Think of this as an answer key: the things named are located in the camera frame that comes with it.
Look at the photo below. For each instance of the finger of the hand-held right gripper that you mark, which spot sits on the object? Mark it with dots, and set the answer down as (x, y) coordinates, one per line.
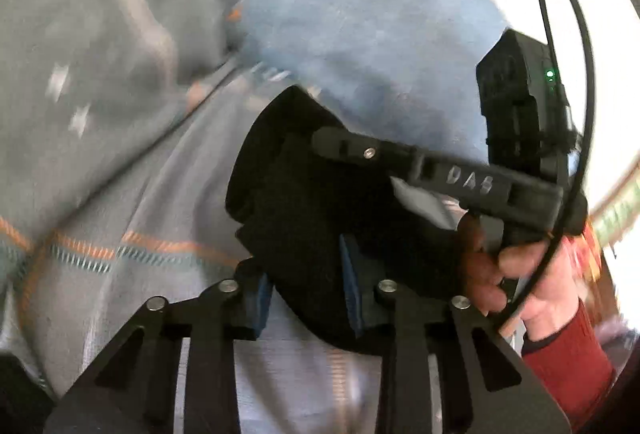
(360, 147)

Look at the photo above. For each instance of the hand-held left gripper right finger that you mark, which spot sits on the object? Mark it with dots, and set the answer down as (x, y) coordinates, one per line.
(352, 284)

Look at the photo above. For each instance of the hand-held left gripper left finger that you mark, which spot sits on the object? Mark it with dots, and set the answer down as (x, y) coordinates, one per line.
(255, 309)

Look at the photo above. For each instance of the black pants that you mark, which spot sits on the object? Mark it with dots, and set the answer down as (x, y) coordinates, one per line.
(300, 194)

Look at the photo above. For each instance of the person's right forearm red sleeve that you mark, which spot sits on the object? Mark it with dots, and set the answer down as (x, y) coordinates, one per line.
(570, 374)

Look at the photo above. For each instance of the person's right hand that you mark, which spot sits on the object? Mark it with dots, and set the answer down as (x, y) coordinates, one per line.
(545, 284)

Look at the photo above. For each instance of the blue plaid pillow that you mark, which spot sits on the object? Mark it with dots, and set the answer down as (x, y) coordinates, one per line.
(380, 28)

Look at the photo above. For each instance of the grey star print quilt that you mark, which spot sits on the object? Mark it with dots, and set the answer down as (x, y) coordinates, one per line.
(115, 138)

